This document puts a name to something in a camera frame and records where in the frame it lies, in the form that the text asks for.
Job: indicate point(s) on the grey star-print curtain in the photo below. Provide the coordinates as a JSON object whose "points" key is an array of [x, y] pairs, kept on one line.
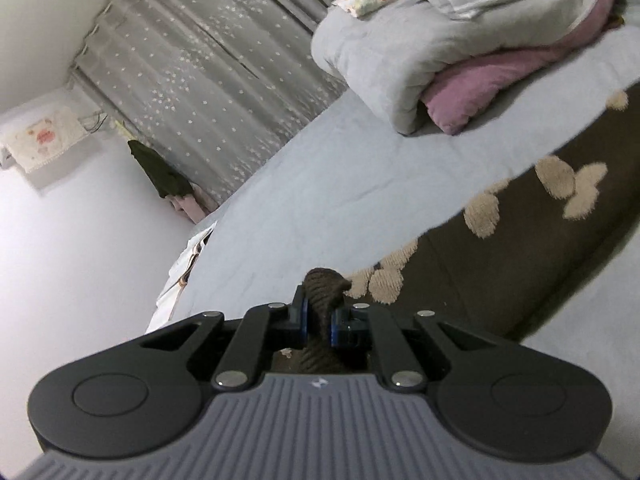
{"points": [[200, 85]]}

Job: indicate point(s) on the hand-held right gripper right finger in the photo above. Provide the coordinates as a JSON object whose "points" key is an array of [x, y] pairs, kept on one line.
{"points": [[340, 327]]}

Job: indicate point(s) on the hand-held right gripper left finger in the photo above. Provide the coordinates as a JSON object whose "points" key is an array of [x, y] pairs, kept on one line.
{"points": [[300, 317]]}

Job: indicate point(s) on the grey bed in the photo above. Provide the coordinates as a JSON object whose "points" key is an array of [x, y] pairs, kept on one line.
{"points": [[325, 185]]}

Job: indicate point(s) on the grey quilt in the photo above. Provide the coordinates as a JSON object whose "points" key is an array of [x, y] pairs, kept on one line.
{"points": [[370, 60]]}

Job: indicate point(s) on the brown knit sweater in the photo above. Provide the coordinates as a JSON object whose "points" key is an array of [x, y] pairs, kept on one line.
{"points": [[500, 250]]}

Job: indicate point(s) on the white cloth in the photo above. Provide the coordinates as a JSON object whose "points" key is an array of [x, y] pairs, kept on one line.
{"points": [[175, 280]]}

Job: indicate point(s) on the pink blanket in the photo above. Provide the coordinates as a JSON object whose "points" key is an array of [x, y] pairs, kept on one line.
{"points": [[465, 85]]}

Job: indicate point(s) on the dark green hanging garment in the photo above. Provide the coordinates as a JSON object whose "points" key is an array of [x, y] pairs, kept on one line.
{"points": [[160, 170]]}

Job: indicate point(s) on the floral wall cloth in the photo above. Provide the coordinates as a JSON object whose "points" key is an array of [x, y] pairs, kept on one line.
{"points": [[42, 137]]}

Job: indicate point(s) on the pink hanging garment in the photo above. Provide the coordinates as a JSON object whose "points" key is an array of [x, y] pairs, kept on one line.
{"points": [[192, 207]]}

